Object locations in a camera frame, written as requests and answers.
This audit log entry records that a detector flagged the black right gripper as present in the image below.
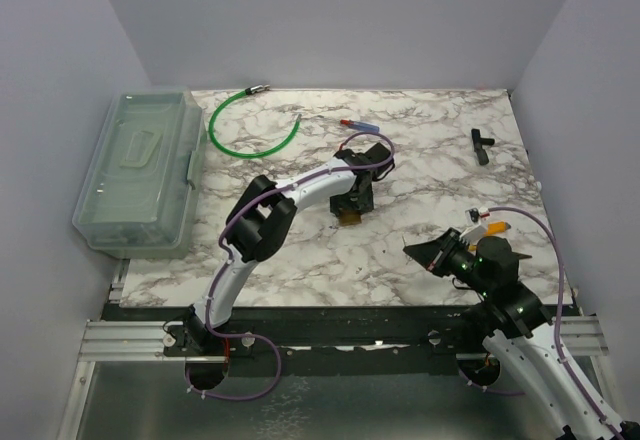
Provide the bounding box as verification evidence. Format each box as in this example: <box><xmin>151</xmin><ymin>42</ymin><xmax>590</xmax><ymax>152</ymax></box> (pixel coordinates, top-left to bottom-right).
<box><xmin>404</xmin><ymin>226</ymin><xmax>494</xmax><ymax>296</ymax></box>

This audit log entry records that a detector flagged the brass padlock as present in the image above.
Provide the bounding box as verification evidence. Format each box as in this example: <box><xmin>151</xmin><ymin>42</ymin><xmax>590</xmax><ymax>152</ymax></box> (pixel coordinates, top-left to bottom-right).
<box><xmin>338</xmin><ymin>211</ymin><xmax>362</xmax><ymax>227</ymax></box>

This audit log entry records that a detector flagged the green cable lock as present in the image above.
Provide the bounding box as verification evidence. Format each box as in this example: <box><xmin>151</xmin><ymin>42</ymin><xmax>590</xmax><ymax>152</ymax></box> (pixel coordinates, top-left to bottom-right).
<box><xmin>206</xmin><ymin>83</ymin><xmax>301</xmax><ymax>160</ymax></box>

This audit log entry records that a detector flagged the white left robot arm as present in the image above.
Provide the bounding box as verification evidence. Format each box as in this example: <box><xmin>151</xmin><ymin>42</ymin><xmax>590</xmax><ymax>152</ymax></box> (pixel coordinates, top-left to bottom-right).
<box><xmin>183</xmin><ymin>136</ymin><xmax>395</xmax><ymax>355</ymax></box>

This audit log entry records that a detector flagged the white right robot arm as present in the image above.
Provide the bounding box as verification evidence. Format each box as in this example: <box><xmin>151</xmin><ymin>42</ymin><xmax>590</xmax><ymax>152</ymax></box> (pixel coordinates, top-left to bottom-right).
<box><xmin>404</xmin><ymin>229</ymin><xmax>639</xmax><ymax>439</ymax></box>

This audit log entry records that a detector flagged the yellow utility knife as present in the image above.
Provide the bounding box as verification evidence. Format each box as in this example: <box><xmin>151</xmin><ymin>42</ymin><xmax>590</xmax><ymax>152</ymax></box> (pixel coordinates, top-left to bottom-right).
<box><xmin>485</xmin><ymin>221</ymin><xmax>511</xmax><ymax>236</ymax></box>

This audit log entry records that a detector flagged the blue red small screwdriver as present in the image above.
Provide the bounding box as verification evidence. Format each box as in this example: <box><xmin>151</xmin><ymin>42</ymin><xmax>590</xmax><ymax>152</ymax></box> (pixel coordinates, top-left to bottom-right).
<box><xmin>340</xmin><ymin>119</ymin><xmax>380</xmax><ymax>133</ymax></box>

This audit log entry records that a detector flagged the black T-shaped tool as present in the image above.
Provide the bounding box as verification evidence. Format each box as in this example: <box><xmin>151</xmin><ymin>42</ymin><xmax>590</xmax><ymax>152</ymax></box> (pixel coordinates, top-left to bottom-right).
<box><xmin>471</xmin><ymin>128</ymin><xmax>495</xmax><ymax>166</ymax></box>

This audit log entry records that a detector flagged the clear plastic storage box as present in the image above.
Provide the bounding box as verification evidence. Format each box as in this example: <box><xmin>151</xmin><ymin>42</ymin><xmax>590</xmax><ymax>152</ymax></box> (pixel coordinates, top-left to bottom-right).
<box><xmin>72</xmin><ymin>88</ymin><xmax>207</xmax><ymax>259</ymax></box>

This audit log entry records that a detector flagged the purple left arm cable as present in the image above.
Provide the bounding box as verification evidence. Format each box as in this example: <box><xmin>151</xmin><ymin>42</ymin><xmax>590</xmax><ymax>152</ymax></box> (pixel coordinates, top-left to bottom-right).
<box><xmin>189</xmin><ymin>132</ymin><xmax>396</xmax><ymax>402</ymax></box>

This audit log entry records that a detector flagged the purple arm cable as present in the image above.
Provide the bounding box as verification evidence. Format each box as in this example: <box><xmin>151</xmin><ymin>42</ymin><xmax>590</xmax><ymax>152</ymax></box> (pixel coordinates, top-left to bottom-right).
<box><xmin>479</xmin><ymin>206</ymin><xmax>631</xmax><ymax>434</ymax></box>
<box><xmin>189</xmin><ymin>132</ymin><xmax>396</xmax><ymax>402</ymax></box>

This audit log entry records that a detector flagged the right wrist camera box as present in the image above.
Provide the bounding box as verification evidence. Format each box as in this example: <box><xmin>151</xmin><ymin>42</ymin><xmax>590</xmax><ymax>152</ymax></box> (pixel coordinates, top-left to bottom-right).
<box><xmin>461</xmin><ymin>207</ymin><xmax>490</xmax><ymax>247</ymax></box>

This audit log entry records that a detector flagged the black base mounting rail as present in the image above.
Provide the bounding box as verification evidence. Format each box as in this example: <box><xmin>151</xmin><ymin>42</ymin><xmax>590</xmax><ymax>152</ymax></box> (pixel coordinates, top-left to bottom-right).
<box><xmin>163</xmin><ymin>306</ymin><xmax>500</xmax><ymax>384</ymax></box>

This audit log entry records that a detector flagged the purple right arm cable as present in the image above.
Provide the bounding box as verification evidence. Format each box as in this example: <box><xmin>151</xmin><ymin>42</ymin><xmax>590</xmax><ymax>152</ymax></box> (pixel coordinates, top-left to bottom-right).
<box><xmin>479</xmin><ymin>206</ymin><xmax>631</xmax><ymax>434</ymax></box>

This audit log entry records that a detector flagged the aluminium extrusion rail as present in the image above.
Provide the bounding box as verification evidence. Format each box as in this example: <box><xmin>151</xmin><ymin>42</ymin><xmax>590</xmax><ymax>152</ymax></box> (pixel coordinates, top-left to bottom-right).
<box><xmin>79</xmin><ymin>321</ymin><xmax>165</xmax><ymax>362</ymax></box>

